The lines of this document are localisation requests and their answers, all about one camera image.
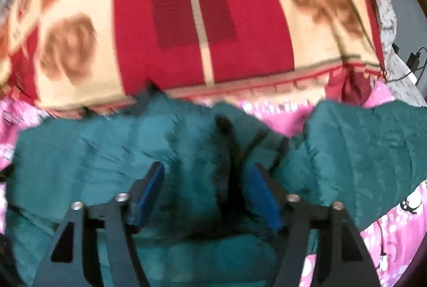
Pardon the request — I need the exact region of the dark green puffer jacket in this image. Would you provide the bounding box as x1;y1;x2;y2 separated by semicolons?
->
4;82;427;287

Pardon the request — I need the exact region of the red cream rose blanket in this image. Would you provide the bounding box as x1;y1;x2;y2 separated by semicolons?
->
1;0;385;114

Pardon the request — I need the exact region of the black power adapter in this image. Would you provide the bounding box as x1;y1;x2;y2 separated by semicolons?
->
406;51;421;72

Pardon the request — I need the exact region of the black charger cable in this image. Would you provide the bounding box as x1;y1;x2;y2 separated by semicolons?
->
330;0;427;84

